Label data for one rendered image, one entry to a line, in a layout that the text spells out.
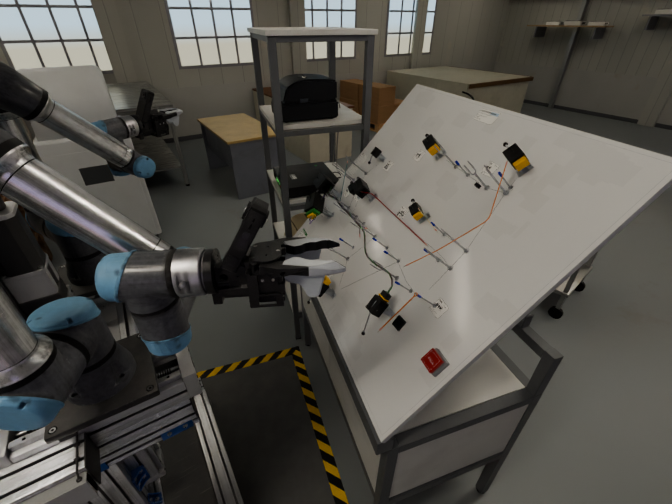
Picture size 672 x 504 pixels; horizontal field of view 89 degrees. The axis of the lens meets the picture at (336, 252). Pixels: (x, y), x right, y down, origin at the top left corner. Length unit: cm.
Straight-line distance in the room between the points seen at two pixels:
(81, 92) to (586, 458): 425
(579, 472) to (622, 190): 164
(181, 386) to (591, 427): 219
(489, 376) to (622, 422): 135
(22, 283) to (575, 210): 139
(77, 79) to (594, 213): 360
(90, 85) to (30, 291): 275
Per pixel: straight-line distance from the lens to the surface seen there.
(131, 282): 57
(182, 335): 65
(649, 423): 279
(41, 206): 72
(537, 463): 231
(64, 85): 373
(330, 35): 176
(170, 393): 105
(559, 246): 104
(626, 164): 112
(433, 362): 103
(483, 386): 142
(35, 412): 81
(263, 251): 54
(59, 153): 364
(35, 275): 112
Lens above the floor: 188
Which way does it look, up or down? 34 degrees down
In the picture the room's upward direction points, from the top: straight up
